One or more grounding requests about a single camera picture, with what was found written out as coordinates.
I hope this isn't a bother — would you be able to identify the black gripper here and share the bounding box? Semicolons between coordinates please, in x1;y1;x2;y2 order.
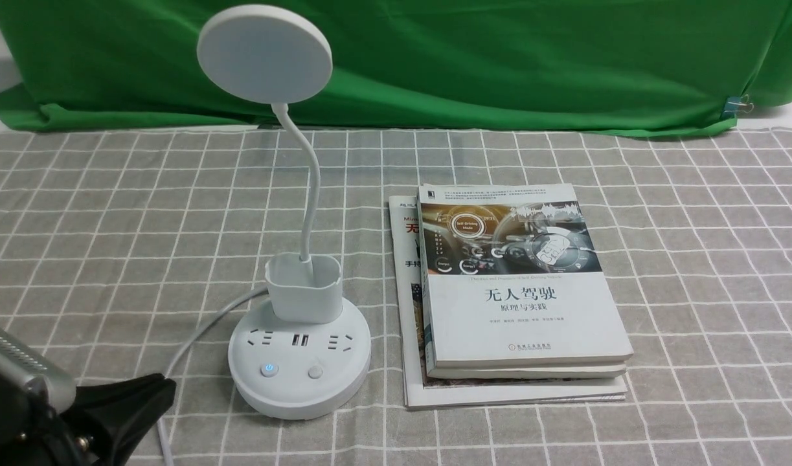
0;363;177;465

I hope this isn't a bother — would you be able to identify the white desk lamp with sockets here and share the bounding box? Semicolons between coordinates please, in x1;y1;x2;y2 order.
197;4;372;421

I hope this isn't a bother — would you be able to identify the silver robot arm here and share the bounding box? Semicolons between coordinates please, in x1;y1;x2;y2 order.
0;327;177;465

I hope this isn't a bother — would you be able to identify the grey checked tablecloth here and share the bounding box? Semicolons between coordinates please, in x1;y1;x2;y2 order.
0;129;792;465

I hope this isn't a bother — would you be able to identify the thin magazine at bottom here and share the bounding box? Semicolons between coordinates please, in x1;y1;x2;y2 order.
388;195;628;409

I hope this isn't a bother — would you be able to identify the white self-driving textbook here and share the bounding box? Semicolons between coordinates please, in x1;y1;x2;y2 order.
417;184;634;378

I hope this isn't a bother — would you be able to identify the white book under textbook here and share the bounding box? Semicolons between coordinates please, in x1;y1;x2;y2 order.
420;343;627;381

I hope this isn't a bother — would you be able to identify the green backdrop cloth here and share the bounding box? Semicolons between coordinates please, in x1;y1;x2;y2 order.
0;1;792;137

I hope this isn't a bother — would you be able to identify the blue binder clip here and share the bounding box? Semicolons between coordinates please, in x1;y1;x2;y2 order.
721;94;756;119

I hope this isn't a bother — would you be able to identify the white lamp power cable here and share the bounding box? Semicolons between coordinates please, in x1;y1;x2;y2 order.
155;289;269;466

